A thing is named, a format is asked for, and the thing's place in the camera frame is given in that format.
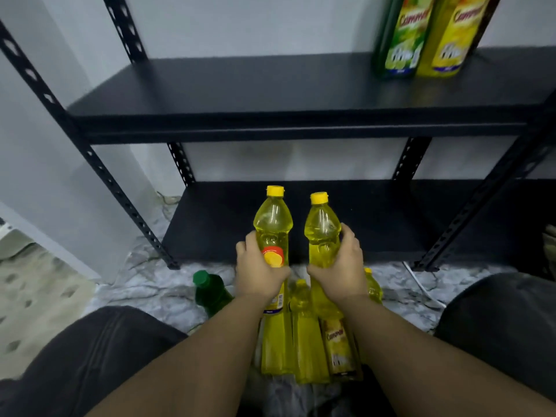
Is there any person's left hand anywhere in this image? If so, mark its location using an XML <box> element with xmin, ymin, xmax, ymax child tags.
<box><xmin>235</xmin><ymin>231</ymin><xmax>292</xmax><ymax>300</ymax></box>

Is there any yellow dish soap bottle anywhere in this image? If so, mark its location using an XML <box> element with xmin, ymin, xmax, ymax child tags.
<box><xmin>303</xmin><ymin>191</ymin><xmax>348</xmax><ymax>320</ymax></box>
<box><xmin>253</xmin><ymin>185</ymin><xmax>294</xmax><ymax>316</ymax></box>
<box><xmin>416</xmin><ymin>0</ymin><xmax>500</xmax><ymax>78</ymax></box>

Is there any person's left forearm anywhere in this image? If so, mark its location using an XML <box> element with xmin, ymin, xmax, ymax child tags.
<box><xmin>86</xmin><ymin>295</ymin><xmax>279</xmax><ymax>417</ymax></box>

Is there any green dish soap bottle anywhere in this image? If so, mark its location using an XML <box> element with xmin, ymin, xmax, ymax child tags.
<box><xmin>192</xmin><ymin>269</ymin><xmax>235</xmax><ymax>319</ymax></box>
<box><xmin>373</xmin><ymin>0</ymin><xmax>437</xmax><ymax>79</ymax></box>

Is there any group of bottles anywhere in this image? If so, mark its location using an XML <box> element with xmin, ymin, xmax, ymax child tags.
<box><xmin>259</xmin><ymin>268</ymin><xmax>384</xmax><ymax>385</ymax></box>

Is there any white cable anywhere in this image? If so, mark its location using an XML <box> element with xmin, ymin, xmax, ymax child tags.
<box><xmin>401</xmin><ymin>261</ymin><xmax>448</xmax><ymax>310</ymax></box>

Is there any black metal shelving rack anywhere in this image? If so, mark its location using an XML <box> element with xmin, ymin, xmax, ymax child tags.
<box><xmin>410</xmin><ymin>138</ymin><xmax>556</xmax><ymax>279</ymax></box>
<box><xmin>0</xmin><ymin>0</ymin><xmax>556</xmax><ymax>274</ymax></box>

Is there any person's right hand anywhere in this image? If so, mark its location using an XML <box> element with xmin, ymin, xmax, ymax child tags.
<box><xmin>306</xmin><ymin>222</ymin><xmax>370</xmax><ymax>302</ymax></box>

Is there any person's right forearm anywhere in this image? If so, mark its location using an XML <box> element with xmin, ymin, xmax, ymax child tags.
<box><xmin>336</xmin><ymin>286</ymin><xmax>556</xmax><ymax>417</ymax></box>

